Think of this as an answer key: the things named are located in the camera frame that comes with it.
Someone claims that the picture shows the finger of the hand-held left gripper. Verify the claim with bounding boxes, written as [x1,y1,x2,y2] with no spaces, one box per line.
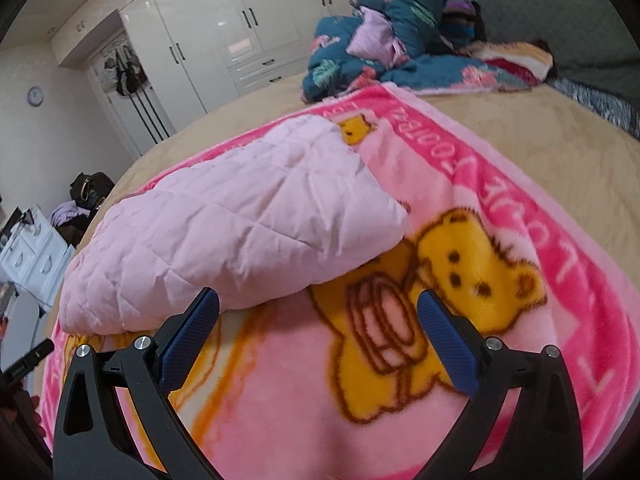
[0,338,55,387]

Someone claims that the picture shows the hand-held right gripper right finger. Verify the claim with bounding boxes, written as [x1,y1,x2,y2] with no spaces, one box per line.
[416,289,585,480]

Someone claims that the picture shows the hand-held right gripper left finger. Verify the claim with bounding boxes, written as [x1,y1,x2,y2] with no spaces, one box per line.
[52,287,223,480]

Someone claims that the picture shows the pink quilted jacket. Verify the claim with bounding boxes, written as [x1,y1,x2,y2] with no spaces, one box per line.
[59,114,411,336]

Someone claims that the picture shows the white drawer chest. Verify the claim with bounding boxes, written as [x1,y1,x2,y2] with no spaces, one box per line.
[0,205,77,307]

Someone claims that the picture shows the pink bear printed blanket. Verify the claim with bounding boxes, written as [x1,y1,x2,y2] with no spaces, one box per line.
[37,82,640,480]

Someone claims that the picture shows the dark bag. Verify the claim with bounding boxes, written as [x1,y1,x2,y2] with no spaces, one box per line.
[70,171,117,211]

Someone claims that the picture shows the beige bed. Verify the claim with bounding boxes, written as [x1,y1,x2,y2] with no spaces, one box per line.
[40,67,640,480]

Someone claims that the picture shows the white door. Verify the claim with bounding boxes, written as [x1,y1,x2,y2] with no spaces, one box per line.
[87,30,174,159]

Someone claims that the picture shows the hanging dark bags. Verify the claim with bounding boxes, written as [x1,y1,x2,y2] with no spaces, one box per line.
[102,47,149,97]

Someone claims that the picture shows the grey patterned pillow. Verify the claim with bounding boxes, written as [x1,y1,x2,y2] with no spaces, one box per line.
[547,76,640,140]

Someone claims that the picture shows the striped fleece blanket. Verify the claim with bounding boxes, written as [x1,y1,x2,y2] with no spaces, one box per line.
[462,40,556,89]

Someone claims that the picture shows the white wardrobe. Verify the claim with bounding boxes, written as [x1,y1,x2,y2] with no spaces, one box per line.
[50,0,362,117]

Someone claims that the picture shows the purple striped cloth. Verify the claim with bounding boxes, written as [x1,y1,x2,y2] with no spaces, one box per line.
[442,0,485,52]

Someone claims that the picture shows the blue floral quilt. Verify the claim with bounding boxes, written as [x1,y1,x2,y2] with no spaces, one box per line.
[300,0,532,104]

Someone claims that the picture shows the grey padded headboard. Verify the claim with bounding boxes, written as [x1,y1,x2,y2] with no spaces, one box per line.
[400,0,640,111]

